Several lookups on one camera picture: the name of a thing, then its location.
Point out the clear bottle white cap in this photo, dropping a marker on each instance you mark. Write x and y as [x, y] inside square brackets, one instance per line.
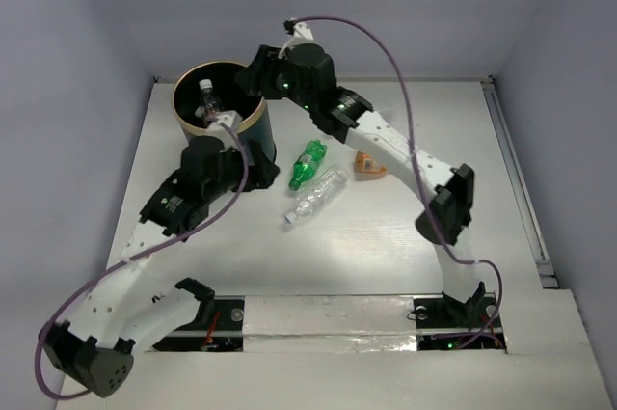
[317, 195]

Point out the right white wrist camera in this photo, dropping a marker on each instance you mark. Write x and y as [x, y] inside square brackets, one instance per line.
[298, 32]

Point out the small orange bottle barcode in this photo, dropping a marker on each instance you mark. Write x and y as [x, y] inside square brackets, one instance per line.
[366, 167]

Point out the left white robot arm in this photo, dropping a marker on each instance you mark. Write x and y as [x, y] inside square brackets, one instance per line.
[132, 305]

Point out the green plastic bottle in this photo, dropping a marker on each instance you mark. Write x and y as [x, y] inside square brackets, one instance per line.
[307, 164]

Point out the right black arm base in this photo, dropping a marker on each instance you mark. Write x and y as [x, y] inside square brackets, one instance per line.
[445, 324]

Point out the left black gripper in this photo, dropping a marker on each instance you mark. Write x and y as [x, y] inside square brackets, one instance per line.
[262, 167]

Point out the dark bin with gold rim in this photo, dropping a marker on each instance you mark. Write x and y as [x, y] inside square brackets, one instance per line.
[253, 110]

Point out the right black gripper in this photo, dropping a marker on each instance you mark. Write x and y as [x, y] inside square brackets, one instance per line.
[266, 67]

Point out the metal rail at table edge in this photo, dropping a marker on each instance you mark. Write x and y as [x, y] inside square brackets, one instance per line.
[539, 252]

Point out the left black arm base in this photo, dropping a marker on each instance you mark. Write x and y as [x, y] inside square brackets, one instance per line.
[216, 327]

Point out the silver foil tape strip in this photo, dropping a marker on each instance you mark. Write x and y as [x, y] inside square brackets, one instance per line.
[329, 324]

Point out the clear crushed bottle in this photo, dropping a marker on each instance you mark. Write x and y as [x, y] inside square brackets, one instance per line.
[210, 104]

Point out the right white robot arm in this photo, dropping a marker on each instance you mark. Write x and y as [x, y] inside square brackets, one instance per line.
[447, 191]

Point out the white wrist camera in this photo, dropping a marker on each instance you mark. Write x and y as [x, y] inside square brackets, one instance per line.
[222, 120]
[298, 32]

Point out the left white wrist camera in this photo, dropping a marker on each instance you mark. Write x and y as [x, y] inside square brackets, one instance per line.
[222, 120]

